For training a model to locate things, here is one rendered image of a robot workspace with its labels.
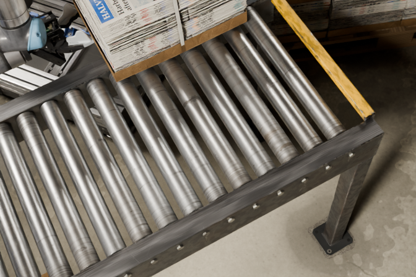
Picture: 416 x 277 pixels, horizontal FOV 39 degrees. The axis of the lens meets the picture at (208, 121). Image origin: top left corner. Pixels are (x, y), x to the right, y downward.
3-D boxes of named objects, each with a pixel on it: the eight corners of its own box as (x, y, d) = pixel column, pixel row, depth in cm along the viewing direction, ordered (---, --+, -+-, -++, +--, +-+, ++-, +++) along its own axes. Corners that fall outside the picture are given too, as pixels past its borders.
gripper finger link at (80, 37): (96, 33, 153) (62, 35, 154) (102, 47, 159) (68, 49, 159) (98, 24, 155) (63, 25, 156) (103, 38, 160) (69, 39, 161)
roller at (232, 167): (171, 44, 160) (157, 42, 156) (260, 184, 138) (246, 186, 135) (162, 57, 162) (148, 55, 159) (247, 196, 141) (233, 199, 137)
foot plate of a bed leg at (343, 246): (337, 211, 214) (337, 209, 213) (359, 244, 208) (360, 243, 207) (305, 228, 212) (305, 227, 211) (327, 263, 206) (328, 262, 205)
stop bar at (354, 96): (280, -4, 162) (281, -9, 160) (376, 116, 142) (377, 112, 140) (270, 1, 161) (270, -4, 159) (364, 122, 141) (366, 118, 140)
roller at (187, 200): (126, 72, 160) (122, 61, 155) (208, 216, 138) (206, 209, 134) (109, 80, 159) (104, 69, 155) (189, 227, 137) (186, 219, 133)
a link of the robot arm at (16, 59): (15, 74, 158) (6, 52, 162) (31, 67, 159) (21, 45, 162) (5, 57, 151) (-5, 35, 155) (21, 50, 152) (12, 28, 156)
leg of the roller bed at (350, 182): (334, 225, 212) (363, 138, 152) (343, 239, 209) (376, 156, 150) (320, 233, 211) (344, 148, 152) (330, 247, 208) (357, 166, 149)
